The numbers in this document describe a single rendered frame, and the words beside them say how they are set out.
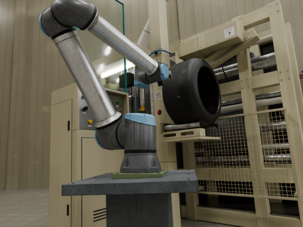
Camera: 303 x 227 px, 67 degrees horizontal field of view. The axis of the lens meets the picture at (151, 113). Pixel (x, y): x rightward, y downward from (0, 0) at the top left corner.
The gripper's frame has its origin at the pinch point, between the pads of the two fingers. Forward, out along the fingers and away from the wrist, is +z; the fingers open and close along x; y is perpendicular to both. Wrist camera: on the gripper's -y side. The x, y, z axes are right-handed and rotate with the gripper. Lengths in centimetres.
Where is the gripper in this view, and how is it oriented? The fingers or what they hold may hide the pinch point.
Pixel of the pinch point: (171, 79)
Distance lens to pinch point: 170.3
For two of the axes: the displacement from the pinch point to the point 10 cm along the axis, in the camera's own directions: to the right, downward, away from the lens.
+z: 6.4, 2.1, 7.4
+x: -7.7, 1.5, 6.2
